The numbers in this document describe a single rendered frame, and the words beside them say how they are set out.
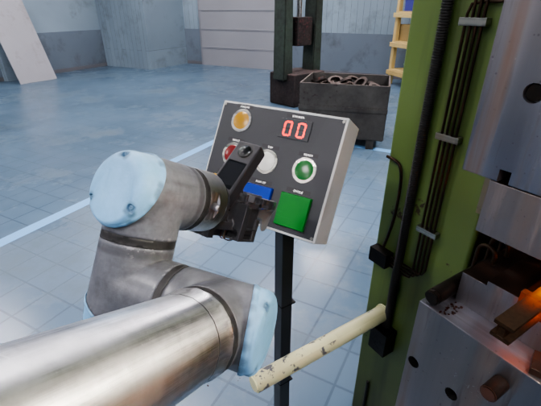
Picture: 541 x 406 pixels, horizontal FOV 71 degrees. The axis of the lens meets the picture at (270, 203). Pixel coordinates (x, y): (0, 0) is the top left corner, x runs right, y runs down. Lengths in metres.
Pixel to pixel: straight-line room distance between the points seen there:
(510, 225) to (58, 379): 0.64
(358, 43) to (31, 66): 7.08
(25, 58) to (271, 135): 9.18
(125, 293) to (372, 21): 9.04
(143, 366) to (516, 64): 0.60
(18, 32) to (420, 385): 9.81
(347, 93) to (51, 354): 4.12
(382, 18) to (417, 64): 8.34
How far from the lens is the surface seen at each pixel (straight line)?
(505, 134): 0.68
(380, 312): 1.16
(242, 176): 0.60
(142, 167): 0.44
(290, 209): 0.84
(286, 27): 6.09
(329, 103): 4.31
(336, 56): 9.57
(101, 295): 0.48
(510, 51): 0.67
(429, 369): 0.87
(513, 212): 0.70
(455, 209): 0.93
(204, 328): 0.33
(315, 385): 1.78
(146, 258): 0.46
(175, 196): 0.46
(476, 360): 0.78
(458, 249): 0.96
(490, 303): 0.78
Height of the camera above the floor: 1.41
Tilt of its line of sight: 27 degrees down
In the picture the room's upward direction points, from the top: straight up
